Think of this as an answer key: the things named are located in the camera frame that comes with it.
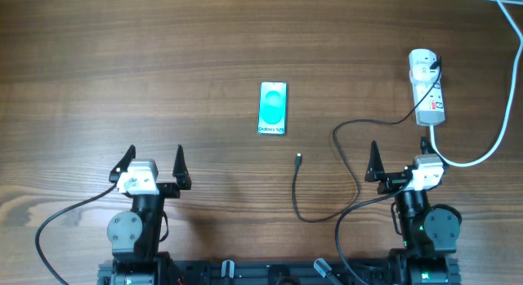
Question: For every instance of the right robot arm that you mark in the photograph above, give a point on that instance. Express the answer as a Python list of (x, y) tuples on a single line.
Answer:
[(430, 232)]

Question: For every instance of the white USB charger plug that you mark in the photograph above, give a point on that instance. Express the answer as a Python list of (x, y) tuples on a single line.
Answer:
[(422, 73)]

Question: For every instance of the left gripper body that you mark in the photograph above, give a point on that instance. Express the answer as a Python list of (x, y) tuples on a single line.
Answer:
[(169, 189)]

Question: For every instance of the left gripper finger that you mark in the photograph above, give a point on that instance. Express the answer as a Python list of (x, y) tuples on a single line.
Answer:
[(122, 165), (180, 171)]

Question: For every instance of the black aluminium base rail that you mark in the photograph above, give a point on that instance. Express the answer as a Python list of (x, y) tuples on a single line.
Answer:
[(370, 271)]

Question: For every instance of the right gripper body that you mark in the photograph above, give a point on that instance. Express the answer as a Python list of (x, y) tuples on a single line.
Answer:
[(392, 182)]

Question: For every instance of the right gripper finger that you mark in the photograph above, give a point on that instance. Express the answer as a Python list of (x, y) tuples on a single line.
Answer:
[(426, 148), (375, 170)]

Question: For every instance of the Galaxy S25 smartphone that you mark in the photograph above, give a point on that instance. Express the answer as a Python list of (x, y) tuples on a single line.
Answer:
[(272, 113)]

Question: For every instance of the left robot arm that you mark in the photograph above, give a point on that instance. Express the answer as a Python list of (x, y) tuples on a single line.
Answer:
[(135, 235)]

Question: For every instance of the white power strip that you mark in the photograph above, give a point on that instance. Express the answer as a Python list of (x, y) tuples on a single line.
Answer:
[(428, 98)]

